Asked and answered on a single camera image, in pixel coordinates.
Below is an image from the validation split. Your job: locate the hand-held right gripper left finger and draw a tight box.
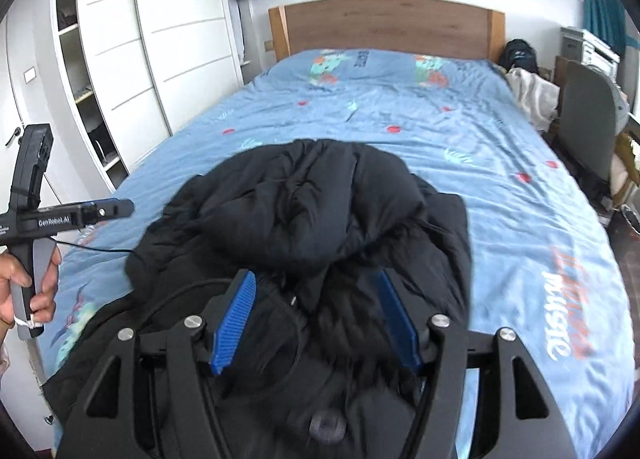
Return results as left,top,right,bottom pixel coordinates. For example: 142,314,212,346
56,269,258,459

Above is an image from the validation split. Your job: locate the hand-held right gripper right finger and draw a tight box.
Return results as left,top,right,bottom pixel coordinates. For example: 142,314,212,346
372,269,581,459

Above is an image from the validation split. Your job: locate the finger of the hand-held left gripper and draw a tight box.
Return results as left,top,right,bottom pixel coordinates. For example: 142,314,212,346
75,198,135,228

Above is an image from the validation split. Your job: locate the black puffer coat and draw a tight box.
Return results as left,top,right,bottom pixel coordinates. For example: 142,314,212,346
42,139,473,459

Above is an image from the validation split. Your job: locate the person's left hand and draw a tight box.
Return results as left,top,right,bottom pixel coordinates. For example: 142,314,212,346
0,245,64,326

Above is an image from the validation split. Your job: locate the bed with blue cartoon sheet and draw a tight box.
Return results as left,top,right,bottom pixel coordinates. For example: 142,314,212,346
40,48,636,459

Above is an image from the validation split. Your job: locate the white wardrobe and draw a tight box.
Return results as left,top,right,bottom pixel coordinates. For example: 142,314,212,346
0,0,247,260

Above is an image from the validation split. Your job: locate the cream cloth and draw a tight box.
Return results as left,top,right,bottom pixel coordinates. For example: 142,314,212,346
505,68,562,133

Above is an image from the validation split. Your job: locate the grey chair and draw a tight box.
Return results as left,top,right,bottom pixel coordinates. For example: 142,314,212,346
556,60,627,200

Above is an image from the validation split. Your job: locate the brown bag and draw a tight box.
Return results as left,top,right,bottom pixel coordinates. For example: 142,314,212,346
611,130,640,210

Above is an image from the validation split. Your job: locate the black backpack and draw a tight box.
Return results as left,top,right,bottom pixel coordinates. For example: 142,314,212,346
501,39,539,74

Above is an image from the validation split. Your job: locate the wooden headboard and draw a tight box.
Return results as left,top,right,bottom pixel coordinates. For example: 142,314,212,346
268,0,506,70

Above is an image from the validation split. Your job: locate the white printer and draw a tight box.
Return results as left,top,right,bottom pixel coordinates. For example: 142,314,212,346
560,26,622,76

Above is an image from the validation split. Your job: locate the teal curtain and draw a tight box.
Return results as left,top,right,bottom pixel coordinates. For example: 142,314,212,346
581,0,629,46

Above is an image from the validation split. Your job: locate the black cable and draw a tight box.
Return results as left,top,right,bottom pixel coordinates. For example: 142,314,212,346
51,238,137,256

